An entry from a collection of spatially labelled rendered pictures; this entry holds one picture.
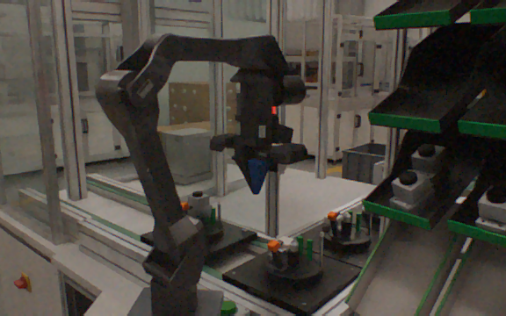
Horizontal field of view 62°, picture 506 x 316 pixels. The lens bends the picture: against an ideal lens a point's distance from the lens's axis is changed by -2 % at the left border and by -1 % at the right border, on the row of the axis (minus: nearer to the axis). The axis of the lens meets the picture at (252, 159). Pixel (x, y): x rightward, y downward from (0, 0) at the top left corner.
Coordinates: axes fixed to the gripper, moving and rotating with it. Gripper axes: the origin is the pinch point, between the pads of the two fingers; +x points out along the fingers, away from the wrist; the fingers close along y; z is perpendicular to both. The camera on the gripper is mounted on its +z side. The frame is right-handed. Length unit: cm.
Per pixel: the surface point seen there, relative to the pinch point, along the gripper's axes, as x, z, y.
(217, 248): 28.2, 16.3, 27.7
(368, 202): 4.4, 12.2, -16.2
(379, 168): 31, 137, 39
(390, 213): 5.4, 11.7, -20.7
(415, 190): 0.4, 11.6, -24.7
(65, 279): 46, -5, 74
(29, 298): 68, -4, 111
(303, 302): 28.3, 10.0, -4.4
